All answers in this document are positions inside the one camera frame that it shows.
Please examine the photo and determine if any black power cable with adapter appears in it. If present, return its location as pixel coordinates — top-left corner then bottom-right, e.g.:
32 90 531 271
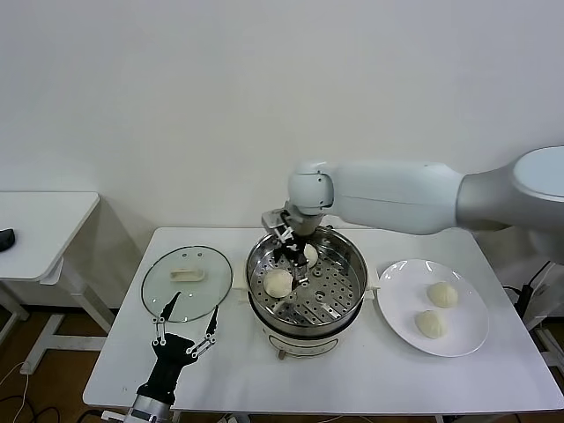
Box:
501 259 555 318

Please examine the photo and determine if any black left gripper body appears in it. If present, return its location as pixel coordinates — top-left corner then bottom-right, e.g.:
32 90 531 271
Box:
135 332 198 405

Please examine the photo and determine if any stainless steel steamer pot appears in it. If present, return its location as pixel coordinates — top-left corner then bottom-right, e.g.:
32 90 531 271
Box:
244 223 369 336

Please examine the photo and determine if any round glass pot lid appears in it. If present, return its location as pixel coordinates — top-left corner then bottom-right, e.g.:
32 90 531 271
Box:
140 245 234 324

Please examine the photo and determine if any white table frame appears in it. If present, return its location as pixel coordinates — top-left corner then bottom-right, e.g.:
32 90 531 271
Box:
523 281 564 367

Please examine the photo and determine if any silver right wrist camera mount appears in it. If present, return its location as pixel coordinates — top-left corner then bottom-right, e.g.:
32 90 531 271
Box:
261 210 294 243

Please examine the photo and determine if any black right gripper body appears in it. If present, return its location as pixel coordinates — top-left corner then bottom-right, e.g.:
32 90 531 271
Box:
286 241 310 264

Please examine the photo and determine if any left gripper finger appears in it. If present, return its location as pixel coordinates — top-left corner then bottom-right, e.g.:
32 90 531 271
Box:
185 306 221 359
152 290 183 347

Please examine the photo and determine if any white oval plate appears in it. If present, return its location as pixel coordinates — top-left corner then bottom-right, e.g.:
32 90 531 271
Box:
376 258 490 358

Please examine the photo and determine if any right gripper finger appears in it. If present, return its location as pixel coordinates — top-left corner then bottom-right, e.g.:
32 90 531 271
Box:
271 226 297 265
293 258 311 290

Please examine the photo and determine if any white side table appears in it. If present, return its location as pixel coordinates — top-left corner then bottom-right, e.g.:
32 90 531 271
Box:
0 191 119 376

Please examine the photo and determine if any thin black cable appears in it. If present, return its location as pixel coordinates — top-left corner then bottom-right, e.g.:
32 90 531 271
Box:
21 405 61 423

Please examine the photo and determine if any thin white cable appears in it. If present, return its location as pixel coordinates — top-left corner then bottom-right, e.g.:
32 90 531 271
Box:
0 361 31 423

